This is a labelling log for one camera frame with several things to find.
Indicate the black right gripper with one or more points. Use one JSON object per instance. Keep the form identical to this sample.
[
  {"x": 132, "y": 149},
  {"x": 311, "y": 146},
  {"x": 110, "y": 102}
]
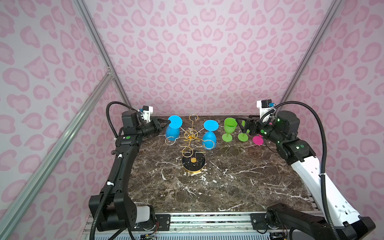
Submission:
[{"x": 256, "y": 123}]

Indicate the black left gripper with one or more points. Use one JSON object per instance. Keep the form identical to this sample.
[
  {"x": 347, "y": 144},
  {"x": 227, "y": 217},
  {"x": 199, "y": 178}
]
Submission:
[{"x": 155, "y": 123}]

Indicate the green wine glass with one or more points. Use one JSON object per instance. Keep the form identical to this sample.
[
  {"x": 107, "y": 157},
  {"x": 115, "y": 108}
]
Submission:
[
  {"x": 241, "y": 136},
  {"x": 230, "y": 125}
]

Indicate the blue wine glass front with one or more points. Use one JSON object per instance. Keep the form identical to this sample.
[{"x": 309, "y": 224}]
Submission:
[{"x": 173, "y": 129}]

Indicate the blue wine glass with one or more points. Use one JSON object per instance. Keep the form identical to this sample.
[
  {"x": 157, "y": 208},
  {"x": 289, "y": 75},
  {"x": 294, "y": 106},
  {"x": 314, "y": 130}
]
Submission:
[
  {"x": 173, "y": 129},
  {"x": 209, "y": 138}
]

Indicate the pink wine glass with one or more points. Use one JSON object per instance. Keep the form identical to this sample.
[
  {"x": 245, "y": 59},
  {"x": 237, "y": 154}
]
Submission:
[{"x": 258, "y": 140}]

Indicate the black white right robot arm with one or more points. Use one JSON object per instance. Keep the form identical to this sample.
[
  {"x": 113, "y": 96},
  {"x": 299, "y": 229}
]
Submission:
[{"x": 340, "y": 221}]

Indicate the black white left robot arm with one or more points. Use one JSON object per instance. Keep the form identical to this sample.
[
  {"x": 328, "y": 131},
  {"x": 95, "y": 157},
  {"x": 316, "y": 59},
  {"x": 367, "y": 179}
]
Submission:
[{"x": 112, "y": 208}]

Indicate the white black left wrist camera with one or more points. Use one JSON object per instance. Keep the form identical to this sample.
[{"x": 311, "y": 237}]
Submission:
[{"x": 145, "y": 113}]

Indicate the gold wire wine glass rack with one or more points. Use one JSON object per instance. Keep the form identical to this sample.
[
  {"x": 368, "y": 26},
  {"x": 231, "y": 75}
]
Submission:
[{"x": 192, "y": 149}]

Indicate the aluminium frame corner post left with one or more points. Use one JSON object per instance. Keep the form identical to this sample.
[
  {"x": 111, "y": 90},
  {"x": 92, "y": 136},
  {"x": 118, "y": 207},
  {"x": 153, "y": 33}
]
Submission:
[{"x": 97, "y": 40}]

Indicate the aluminium frame corner post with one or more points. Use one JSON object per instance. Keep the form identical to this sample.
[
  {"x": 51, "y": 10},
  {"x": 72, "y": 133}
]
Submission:
[
  {"x": 97, "y": 40},
  {"x": 326, "y": 23}
]

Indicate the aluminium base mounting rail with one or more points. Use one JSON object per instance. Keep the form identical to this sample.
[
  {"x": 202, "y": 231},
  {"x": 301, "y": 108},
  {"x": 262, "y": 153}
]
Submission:
[{"x": 216, "y": 226}]

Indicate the aluminium frame corner post right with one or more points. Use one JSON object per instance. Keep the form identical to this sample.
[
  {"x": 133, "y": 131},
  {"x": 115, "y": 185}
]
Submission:
[{"x": 326, "y": 23}]

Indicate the aluminium frame rail left wall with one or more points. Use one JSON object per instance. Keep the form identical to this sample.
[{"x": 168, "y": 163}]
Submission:
[{"x": 20, "y": 205}]

